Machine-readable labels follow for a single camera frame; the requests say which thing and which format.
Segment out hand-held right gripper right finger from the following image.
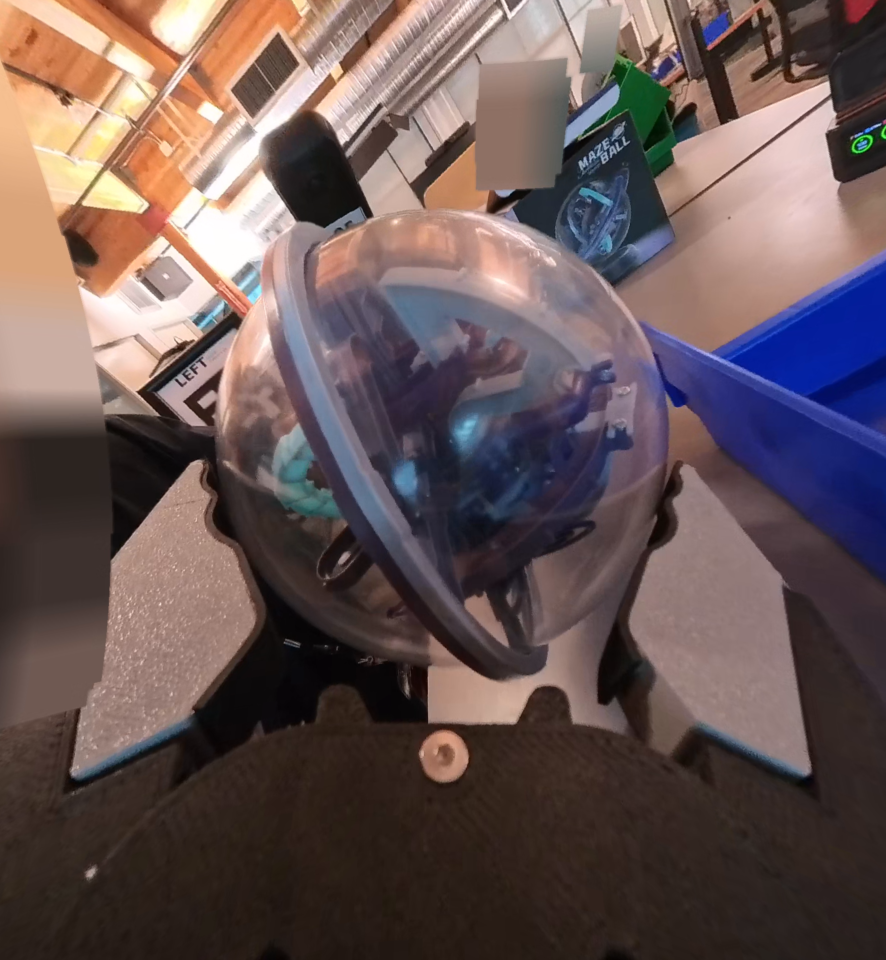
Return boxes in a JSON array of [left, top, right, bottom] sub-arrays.
[[600, 461, 815, 777]]

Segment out blue plastic bin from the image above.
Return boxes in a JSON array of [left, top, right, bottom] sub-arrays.
[[641, 228, 886, 605]]

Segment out green plastic bin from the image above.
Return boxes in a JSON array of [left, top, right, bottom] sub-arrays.
[[566, 52, 676, 175]]

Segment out white ceiling air vent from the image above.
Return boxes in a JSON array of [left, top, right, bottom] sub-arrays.
[[229, 30, 310, 126]]

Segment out silver ribbed air duct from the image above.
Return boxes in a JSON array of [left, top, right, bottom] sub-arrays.
[[188, 0, 519, 198]]

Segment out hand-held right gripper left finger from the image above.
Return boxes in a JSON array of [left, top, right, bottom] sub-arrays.
[[68, 459, 267, 781]]

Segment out dark printed toy box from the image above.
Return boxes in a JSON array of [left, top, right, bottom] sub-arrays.
[[514, 112, 676, 286]]

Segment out black charger with green lights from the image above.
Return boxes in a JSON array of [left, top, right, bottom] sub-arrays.
[[825, 48, 886, 185]]

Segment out clear plastic maze ball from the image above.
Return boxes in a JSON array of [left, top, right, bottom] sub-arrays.
[[214, 210, 670, 680]]

